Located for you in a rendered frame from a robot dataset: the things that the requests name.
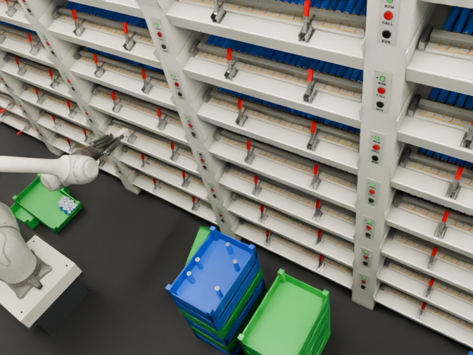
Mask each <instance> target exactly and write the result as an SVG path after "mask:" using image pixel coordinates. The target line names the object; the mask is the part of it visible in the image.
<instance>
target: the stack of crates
mask: <svg viewBox="0 0 473 355"><path fill-rule="evenodd" d="M277 273H278V276H277V278H276V279H275V281H274V282H273V284H272V286H271V288H270V289H269V290H268V292H267V294H266V295H265V297H264V299H263V300H262V302H261V303H260V306H259V307H258V309H257V310H256V312H255V313H254V315H253V317H252V319H251V320H250V321H249V323H248V325H247V326H246V328H245V330H244V331H243V333H242V334H241V333H240V334H239V336H238V337H237V339H238V341H239V343H240V345H241V348H242V350H243V352H244V354H245V355H320V354H321V353H322V350H323V349H324V346H325V344H326V343H327V340H328V339H329V336H330V335H331V330H330V308H329V292H328V291H327V290H325V289H324V291H323V292H322V291H320V290H318V289H316V288H314V287H312V286H310V285H308V284H305V283H304V282H301V281H300V280H297V279H296V278H293V277H291V276H290V275H287V274H285V272H284V270H282V269H281V268H280V269H279V271H278V272H277Z"/></svg>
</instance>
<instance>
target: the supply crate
mask: <svg viewBox="0 0 473 355"><path fill-rule="evenodd" d="M209 230H210V234H209V235H208V236H207V237H206V239H205V240H204V242H203V243H202V245H201V246H200V247H199V248H198V250H197V251H196V253H195V254H194V255H193V256H192V258H191V259H190V261H189V262H188V264H187V265H186V266H185V267H184V269H183V270H182V272H181V273H180V274H179V275H178V276H177V278H176V279H175V281H174V282H173V283H172V285H170V284H168V285H167V287H166V290H167V291H168V293H169V295H170V296H171V298H173V299H174V300H176V301H178V302H179V303H181V304H183V305H185V306H186V307H188V308H190V309H191V310H193V311H195V312H197V313H198V314H200V315H202V316H203V317H205V318H207V319H208V320H210V321H212V322H215V321H216V320H217V318H218V316H219V315H220V314H221V312H222V310H223V309H224V307H225V306H226V305H227V303H228V301H229V300H230V298H231V297H232V295H233V293H234V292H235V291H236V289H237V287H238V286H239V285H240V283H241V281H242V280H243V279H244V277H245V275H246V274H247V272H248V271H249V269H250V268H251V266H252V265H253V263H254V262H255V260H256V259H257V257H258V254H257V251H256V246H255V245H253V244H250V245H247V244H244V243H243V242H240V241H238V240H236V239H234V238H232V237H229V236H227V235H225V234H223V233H221V232H218V231H217V229H216V227H214V226H211V227H210V229H209ZM227 242H229V243H230V245H231V248H232V251H233V254H232V255H229V254H228V251H227V248H226V245H225V244H226V243H227ZM197 257H199V258H200V260H201V263H202V264H203V269H202V270H200V269H199V268H198V266H197V264H196V261H195V258H197ZM234 259H236V260H237V261H238V264H239V267H240V271H239V272H236V271H235V268H234V264H233V260H234ZM188 271H191V273H192V275H193V276H194V279H195V281H196V282H195V283H191V282H190V280H189V278H188V276H187V272H188ZM216 286H219V287H220V289H221V292H222V294H223V298H221V299H220V298H219V297H218V295H217V293H216V291H215V287H216Z"/></svg>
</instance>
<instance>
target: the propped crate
mask: <svg viewBox="0 0 473 355"><path fill-rule="evenodd" d="M40 175H41V173H39V174H37V176H38V177H37V178H36V179H35V180H34V181H33V182H32V183H31V184H30V185H29V186H27V187H26V188H25V189H24V190H23V191H22V192H21V193H20V194H19V195H18V196H16V195H15V196H14V197H13V200H14V201H15V203H16V204H17V205H19V206H20V207H21V208H23V209H24V210H26V211H27V212H28V213H29V214H31V215H32V216H34V217H35V218H36V219H37V220H39V221H40V222H41V223H43V224H44V225H45V226H47V227H48V228H49V229H50V230H52V231H53V232H55V233H56V234H57V233H58V232H59V231H60V230H61V229H62V228H63V227H64V226H65V225H66V224H67V223H68V222H69V221H70V220H71V219H72V218H73V217H74V216H75V215H76V214H77V213H78V212H79V211H80V210H81V209H82V205H81V203H80V202H79V201H76V200H75V199H73V198H72V197H71V196H70V195H69V194H67V193H65V192H64V191H63V190H62V189H58V190H56V191H50V190H48V189H47V188H45V186H43V184H42V181H41V178H40ZM63 197H69V198H70V200H73V201H74V203H75V204H77V205H78V207H77V208H76V209H75V210H74V211H73V212H72V213H71V214H70V215H68V214H65V213H64V211H61V210H60V208H59V206H58V201H60V199H62V198H63Z"/></svg>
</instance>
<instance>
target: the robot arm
mask: <svg viewBox="0 0 473 355"><path fill-rule="evenodd" d="M128 134H129V132H128V129H125V128H122V129H121V130H119V131H117V132H115V133H114V134H112V133H110V135H108V134H107V135H104V136H102V137H100V138H98V139H95V140H94V141H91V142H88V143H89V146H86V147H85V148H83V149H78V150H77V151H75V152H74V153H72V154H70V155H63V156H61V157H60V158H59V159H42V158H23V157H12V156H0V172H7V173H41V175H40V178H41V181H42V184H43V186H45V188H47V189H48V190H50V191H56V190H58V189H62V188H64V187H67V186H69V185H83V184H87V183H90V182H92V181H93V180H95V179H96V178H97V176H98V174H99V165H98V163H97V162H96V161H97V160H98V159H99V157H100V156H103V155H104V154H107V155H108V156H110V154H111V153H112V152H113V151H114V150H115V149H116V148H117V147H118V146H120V145H121V143H120V140H121V139H123V138H124V137H126V136H127V135H128ZM52 270H53V268H52V266H50V265H48V264H46V263H45V262H43V260H41V259H40V258H39V257H38V256H37V255H36V254H35V252H34V251H33V250H32V249H29V248H28V246H27V244H26V243H25V240H24V239H23V237H22V235H21V234H20V229H19V227H18V223H17V220H16V219H15V216H14V215H13V212H12V210H10V208H9V207H8V206H7V205H5V204H3V203H1V202H0V281H2V282H5V283H6V284H7V285H8V286H9V287H10V288H11V289H12V290H13V291H14V292H15V294H16V296H17V298H19V299H23V298H24V297H25V295H26V294H27V293H28V292H29V291H30V290H31V289H32V288H33V287H36V288H37V289H41V288H43V284H42V283H41V282H40V280H41V279H42V278H43V277H44V276H45V275H47V274H48V273H50V272H51V271H52Z"/></svg>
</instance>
